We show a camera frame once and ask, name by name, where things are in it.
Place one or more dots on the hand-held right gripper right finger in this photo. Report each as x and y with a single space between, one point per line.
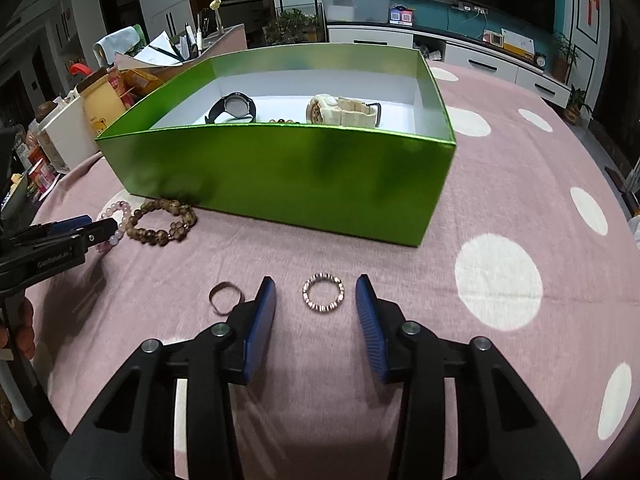
372 330

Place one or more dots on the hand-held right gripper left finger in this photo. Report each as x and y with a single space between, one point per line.
260 330

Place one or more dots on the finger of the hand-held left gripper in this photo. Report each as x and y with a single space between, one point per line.
75 222
100 232

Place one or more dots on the green cardboard box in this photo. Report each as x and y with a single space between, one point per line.
300 180

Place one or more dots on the black wrist watch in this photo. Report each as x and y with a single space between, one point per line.
235 105

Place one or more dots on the beige wrist watch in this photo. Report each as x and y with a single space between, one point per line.
340 112

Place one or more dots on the person's left hand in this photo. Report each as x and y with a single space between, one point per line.
24 330

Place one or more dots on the white storage box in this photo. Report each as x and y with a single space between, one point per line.
65 135

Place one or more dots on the yellow bear bottle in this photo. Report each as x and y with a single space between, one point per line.
102 105

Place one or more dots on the orange snack packet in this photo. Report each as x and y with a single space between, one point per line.
140 80

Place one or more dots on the rolled green white cloth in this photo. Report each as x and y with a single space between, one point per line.
120 42

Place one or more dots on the white paper sheets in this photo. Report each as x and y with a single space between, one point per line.
160 52

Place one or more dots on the bushy potted plants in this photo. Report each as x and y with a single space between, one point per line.
290 27

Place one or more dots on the white tv cabinet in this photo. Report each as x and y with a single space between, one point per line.
475 52

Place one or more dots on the small potted plant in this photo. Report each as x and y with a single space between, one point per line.
577 105

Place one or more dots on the small alarm clock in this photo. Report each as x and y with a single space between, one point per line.
539 61

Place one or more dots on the clear plastic storage bin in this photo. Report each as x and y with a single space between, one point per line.
355 9

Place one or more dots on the yellow desk calendar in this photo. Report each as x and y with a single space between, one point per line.
517 42

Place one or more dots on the tall potted plant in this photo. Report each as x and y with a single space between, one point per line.
565 60

